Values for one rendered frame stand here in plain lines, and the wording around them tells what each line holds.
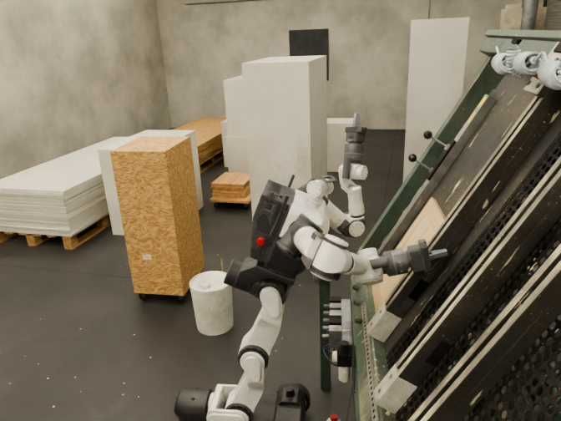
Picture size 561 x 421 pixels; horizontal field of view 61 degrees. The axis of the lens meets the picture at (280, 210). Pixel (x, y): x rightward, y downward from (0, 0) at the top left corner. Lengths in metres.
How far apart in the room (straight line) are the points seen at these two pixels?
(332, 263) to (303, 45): 8.91
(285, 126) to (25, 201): 2.76
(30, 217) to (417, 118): 4.29
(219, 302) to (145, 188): 0.99
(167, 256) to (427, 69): 3.47
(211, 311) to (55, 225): 2.42
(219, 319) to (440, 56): 3.68
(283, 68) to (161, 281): 2.04
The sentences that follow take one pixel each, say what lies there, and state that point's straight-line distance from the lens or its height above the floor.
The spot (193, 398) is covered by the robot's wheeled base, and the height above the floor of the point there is 0.35.
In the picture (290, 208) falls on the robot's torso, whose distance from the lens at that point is 1.84.
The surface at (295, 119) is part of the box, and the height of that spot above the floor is 1.27.
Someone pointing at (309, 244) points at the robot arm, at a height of 1.38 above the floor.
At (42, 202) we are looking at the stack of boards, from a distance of 5.31.
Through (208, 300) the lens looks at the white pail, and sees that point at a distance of 3.35.
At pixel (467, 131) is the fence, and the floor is 1.57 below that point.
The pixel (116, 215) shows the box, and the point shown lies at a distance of 5.38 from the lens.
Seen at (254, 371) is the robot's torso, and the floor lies 0.58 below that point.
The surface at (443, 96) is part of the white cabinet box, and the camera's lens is 5.68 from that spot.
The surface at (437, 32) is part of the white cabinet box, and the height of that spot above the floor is 1.92.
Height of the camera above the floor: 2.01
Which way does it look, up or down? 21 degrees down
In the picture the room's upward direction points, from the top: 3 degrees counter-clockwise
